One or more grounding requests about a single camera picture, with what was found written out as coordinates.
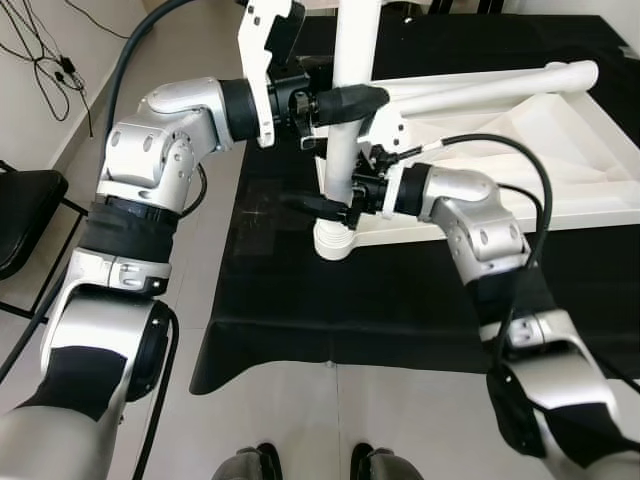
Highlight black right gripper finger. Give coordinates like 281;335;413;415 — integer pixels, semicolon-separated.
283;193;353;223

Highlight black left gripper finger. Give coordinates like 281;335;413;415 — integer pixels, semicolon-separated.
312;84;391;128

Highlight white plastic children table top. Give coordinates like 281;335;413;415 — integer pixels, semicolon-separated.
315;60;640;263

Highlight black tablecloth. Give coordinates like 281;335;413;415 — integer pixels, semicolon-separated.
190;10;640;396

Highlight grey robot left leg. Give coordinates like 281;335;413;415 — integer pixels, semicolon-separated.
212;443;286;480

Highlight grey robot leg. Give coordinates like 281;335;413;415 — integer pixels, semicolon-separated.
212;443;286;480
348;443;426;480

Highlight grey robot right leg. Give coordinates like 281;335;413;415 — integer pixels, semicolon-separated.
348;443;426;480

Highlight black folding chair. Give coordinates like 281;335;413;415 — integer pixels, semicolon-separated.
0;160;86;326

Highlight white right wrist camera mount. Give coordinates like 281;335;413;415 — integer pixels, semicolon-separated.
365;103;421;216

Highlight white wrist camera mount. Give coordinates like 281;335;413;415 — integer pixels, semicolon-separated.
365;103;421;216
238;0;306;149

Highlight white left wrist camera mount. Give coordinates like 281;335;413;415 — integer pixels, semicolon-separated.
238;0;306;149

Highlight black power cable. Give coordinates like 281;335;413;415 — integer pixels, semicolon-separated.
0;0;96;136

